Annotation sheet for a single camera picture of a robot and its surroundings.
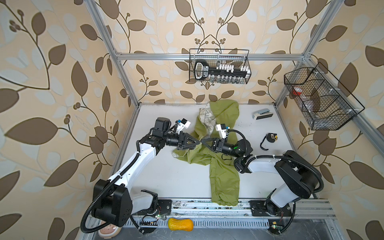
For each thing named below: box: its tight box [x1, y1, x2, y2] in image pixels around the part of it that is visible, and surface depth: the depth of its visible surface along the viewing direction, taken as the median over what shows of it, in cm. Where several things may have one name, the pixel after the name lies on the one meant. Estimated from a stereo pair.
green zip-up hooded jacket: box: [172, 99, 240, 206], surface depth 88 cm
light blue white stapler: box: [252, 108, 274, 120], surface depth 113 cm
